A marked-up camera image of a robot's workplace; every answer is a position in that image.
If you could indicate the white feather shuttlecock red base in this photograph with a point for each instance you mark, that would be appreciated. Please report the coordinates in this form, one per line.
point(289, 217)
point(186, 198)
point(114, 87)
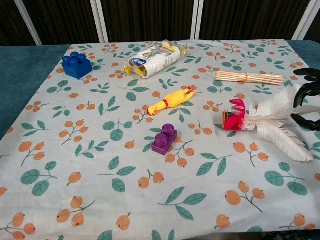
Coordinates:
point(282, 140)

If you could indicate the white yellow snack package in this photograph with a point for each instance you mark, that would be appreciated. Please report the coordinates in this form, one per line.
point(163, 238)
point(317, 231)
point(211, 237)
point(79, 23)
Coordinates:
point(155, 62)

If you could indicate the floral leaf and berry tablecloth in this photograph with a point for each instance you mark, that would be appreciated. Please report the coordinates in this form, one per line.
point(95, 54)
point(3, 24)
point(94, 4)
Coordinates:
point(100, 175)

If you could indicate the dark white-framed screen panel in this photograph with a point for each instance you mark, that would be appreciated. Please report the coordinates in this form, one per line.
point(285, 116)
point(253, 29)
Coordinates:
point(65, 20)
point(10, 22)
point(250, 20)
point(150, 20)

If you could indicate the yellow rubber chicken toy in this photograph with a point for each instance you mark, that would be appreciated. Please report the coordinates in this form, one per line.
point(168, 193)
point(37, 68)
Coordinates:
point(170, 100)

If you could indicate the bamboo skewer bundle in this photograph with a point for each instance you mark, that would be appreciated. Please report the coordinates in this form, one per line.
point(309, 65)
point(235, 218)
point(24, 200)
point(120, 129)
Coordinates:
point(250, 78)

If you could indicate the purple toy building block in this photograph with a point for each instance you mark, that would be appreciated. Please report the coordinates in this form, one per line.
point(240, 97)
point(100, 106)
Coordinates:
point(163, 146)

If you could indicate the blue toy building block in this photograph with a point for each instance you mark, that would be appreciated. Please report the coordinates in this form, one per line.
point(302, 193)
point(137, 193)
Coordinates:
point(77, 68)

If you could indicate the black grey right robot hand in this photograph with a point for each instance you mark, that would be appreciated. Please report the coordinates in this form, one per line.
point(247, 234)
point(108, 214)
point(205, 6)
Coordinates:
point(302, 93)

